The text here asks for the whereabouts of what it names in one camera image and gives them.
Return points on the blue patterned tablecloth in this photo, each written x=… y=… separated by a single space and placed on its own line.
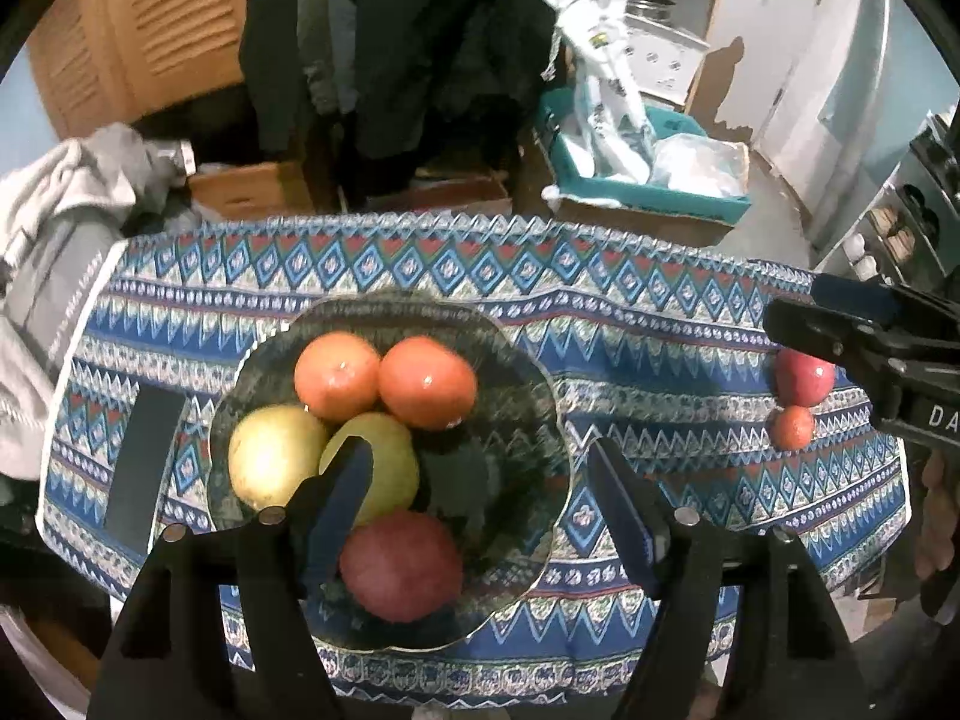
x=660 y=300

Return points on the teal box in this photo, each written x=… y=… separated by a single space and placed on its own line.
x=675 y=195

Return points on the metal shelf with jars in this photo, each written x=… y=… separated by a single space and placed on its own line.
x=900 y=225

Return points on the white printed plastic bag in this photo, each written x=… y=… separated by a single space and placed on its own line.
x=611 y=82

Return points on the person's right hand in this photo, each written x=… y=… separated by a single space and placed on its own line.
x=941 y=517

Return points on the clear plastic bag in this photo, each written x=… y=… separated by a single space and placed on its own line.
x=697 y=165

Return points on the yellow pear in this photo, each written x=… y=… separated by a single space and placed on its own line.
x=274 y=454
x=390 y=457

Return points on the dark hanging clothes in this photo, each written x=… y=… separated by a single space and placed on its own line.
x=420 y=37

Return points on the scalloped glass plate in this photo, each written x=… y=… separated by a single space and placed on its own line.
x=510 y=450

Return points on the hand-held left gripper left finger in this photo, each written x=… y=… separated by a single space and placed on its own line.
x=343 y=499

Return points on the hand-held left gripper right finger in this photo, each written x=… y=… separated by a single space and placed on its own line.
x=626 y=517

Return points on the wooden shelf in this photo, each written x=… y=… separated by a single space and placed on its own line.
x=712 y=22

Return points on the black smartphone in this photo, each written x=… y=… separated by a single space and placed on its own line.
x=146 y=465

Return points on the small tangerine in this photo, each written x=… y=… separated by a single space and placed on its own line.
x=793 y=427

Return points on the wooden louvre door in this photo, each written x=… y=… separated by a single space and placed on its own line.
x=142 y=22

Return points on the red apple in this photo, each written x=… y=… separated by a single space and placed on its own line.
x=405 y=566
x=806 y=379

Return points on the grey hoodie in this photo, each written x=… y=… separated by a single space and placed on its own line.
x=60 y=225

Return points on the flat cardboard box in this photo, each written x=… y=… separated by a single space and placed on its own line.
x=442 y=195

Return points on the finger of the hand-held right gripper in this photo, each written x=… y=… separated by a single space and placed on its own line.
x=855 y=296
x=817 y=334

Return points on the orange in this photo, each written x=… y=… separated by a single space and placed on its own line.
x=337 y=375
x=427 y=382

